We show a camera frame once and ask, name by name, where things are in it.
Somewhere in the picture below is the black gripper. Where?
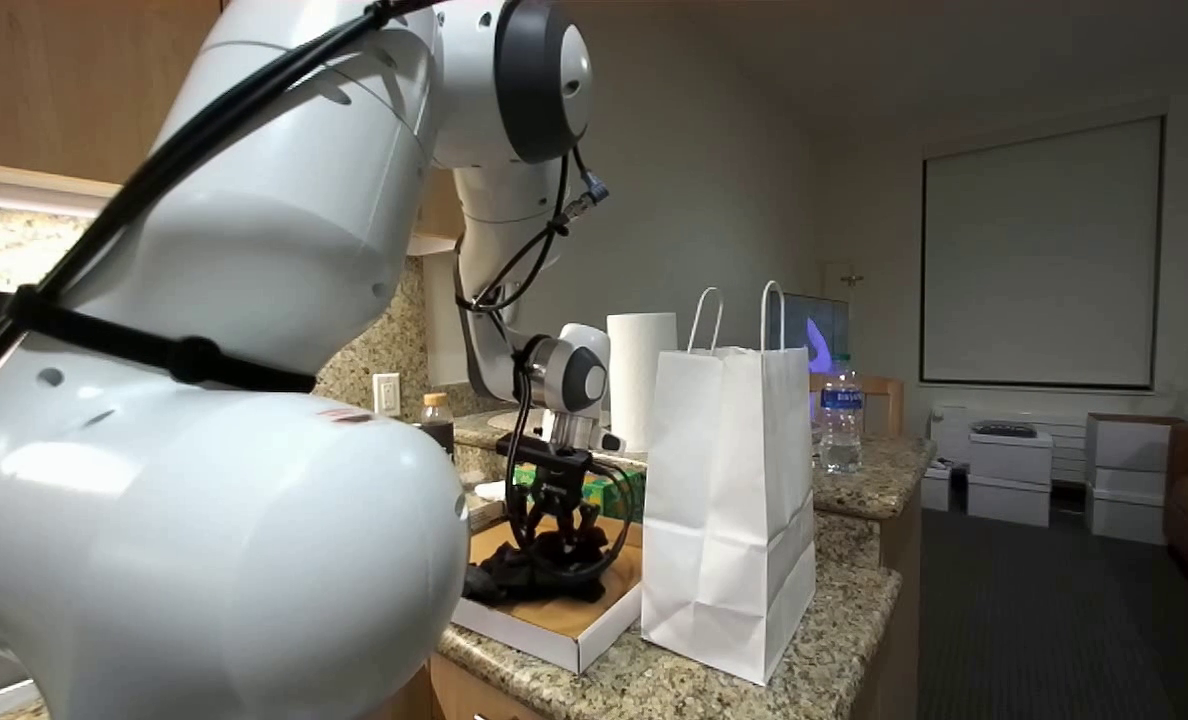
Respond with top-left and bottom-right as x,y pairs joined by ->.
503,445 -> 622,556

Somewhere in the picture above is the black socks pile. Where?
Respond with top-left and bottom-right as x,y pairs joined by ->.
465,526 -> 622,609

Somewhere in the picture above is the white paper bag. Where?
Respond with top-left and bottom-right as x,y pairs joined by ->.
642,280 -> 815,683

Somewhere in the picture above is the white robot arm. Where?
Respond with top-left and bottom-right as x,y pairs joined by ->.
0,0 -> 605,720

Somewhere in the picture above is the cardboard tray box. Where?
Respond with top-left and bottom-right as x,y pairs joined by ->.
451,531 -> 642,673

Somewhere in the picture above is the white paper towel roll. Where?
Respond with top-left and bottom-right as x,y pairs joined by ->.
609,313 -> 675,453

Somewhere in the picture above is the water bottle right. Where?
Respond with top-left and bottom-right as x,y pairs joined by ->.
822,355 -> 864,475

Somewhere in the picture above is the white storage box left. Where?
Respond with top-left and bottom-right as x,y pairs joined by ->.
967,425 -> 1054,526

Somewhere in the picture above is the white storage box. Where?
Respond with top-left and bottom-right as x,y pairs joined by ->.
967,425 -> 1054,526
1089,416 -> 1172,544

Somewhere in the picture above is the white projector screen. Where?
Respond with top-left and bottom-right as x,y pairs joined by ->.
921,116 -> 1165,387

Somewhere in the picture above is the white storage box right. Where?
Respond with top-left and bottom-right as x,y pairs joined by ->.
1089,416 -> 1172,544

